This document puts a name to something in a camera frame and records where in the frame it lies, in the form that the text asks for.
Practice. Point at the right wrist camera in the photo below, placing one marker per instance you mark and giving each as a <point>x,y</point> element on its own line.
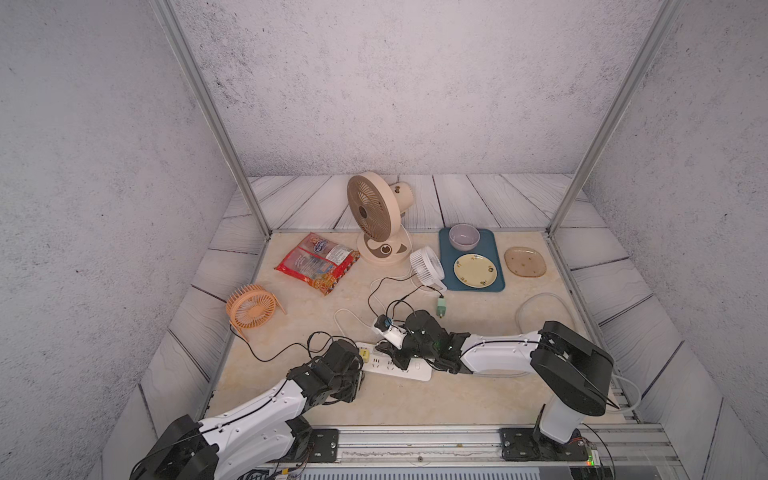
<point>392,333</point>

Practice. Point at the purple bowl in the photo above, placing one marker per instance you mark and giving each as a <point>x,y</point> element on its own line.
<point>464,237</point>

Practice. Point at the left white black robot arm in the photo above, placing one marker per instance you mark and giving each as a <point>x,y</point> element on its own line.
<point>266,428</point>

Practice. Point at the small white fan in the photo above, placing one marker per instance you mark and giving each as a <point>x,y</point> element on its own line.
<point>428,268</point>

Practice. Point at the beige desk fan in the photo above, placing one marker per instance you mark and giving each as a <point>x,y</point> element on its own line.
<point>378,208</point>

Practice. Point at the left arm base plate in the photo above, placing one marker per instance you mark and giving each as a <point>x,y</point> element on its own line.
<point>320,447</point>

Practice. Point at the right aluminium frame post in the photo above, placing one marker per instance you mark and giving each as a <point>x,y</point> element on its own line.
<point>660,27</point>

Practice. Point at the left aluminium frame post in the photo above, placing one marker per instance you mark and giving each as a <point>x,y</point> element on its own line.
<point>183,53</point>

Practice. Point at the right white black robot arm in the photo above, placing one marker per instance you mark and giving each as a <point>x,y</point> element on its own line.
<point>577,371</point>

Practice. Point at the yellow round plate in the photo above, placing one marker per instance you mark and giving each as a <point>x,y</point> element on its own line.
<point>475,271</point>

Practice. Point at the aluminium frame post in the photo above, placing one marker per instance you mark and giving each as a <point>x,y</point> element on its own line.
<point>660,27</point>
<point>183,53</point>

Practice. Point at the green plug adapter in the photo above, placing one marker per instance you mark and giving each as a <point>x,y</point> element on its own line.
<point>441,307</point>

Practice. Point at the red snack bag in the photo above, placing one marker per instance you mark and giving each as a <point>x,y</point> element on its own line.
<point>319,262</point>

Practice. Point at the brown glass plate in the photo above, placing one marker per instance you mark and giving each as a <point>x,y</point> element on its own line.
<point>525,262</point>

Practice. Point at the orange small fan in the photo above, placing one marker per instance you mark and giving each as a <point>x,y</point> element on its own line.
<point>251,306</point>

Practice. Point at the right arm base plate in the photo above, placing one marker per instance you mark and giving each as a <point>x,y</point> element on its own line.
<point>530,445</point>

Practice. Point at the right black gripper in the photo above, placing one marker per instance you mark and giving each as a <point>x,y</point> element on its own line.
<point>394,352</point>

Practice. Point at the aluminium mounting rail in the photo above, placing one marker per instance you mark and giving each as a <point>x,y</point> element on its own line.
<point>618,451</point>

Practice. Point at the yellow plug adapter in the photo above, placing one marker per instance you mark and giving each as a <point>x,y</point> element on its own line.
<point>363,354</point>

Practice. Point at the teal tray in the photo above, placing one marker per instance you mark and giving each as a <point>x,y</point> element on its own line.
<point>487,247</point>

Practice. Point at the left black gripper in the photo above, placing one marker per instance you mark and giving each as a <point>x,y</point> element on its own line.
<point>349,397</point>

